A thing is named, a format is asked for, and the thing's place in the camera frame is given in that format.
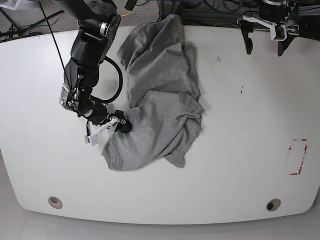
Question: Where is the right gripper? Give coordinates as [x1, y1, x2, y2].
[104, 110, 132, 133]

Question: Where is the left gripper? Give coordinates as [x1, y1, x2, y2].
[238, 13, 299, 57]

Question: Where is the grey T-shirt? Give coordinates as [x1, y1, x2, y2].
[102, 14, 203, 171]

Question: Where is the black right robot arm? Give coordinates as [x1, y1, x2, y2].
[56, 0, 132, 133]

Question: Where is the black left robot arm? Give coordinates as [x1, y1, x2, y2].
[237, 0, 299, 57]

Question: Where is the left table grommet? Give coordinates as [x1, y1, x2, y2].
[48, 196, 63, 209]

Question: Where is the table grommet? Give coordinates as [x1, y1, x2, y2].
[266, 198, 281, 212]
[48, 196, 63, 209]

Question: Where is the red tape rectangle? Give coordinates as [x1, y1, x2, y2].
[286, 138, 308, 176]

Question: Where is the right table grommet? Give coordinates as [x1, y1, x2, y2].
[266, 198, 281, 212]

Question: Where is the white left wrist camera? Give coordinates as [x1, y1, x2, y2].
[270, 24, 287, 42]

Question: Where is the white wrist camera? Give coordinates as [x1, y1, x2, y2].
[270, 24, 287, 42]
[84, 118, 119, 146]

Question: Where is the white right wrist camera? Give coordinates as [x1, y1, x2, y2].
[84, 118, 119, 146]

